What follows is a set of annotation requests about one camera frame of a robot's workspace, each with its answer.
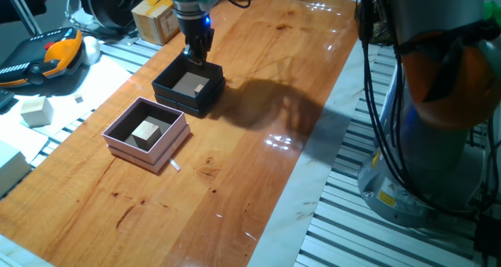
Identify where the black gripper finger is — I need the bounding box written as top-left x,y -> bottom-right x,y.
181,45 -> 197,65
195,43 -> 211,67

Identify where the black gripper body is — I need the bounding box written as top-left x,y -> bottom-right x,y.
178,16 -> 215,49

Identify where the large wooden cube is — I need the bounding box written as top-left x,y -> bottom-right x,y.
131,120 -> 163,151

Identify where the person's left forearm dark sleeve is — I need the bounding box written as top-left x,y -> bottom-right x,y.
0,0 -> 47,24

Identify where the cardboard box with yellow tape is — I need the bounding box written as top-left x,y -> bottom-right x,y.
131,0 -> 182,46

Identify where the dark blue open box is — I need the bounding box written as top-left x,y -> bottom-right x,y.
150,52 -> 227,118

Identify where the white round object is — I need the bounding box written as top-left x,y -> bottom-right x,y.
81,35 -> 102,67

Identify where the pink open box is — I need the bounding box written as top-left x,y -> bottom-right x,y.
102,96 -> 192,174

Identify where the white closed box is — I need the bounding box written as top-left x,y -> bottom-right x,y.
0,140 -> 31,197

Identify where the black round device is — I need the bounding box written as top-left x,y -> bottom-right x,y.
79,0 -> 146,29

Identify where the white paper sheet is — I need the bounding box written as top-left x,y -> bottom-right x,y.
0,114 -> 50,164
0,55 -> 133,137

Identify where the clear plastic bottle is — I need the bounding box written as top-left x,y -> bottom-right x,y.
64,0 -> 85,25

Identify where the orange and black teach pendant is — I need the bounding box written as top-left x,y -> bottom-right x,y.
0,27 -> 85,88

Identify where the pale wooden cube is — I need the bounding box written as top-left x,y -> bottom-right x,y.
20,96 -> 55,128

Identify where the grey metal rod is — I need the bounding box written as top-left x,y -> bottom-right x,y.
2,0 -> 42,37

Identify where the antique brass telephone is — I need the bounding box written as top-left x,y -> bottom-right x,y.
354,0 -> 397,47

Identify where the green cloth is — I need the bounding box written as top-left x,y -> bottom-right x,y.
483,0 -> 501,22

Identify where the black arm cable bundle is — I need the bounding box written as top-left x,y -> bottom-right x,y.
358,0 -> 501,221

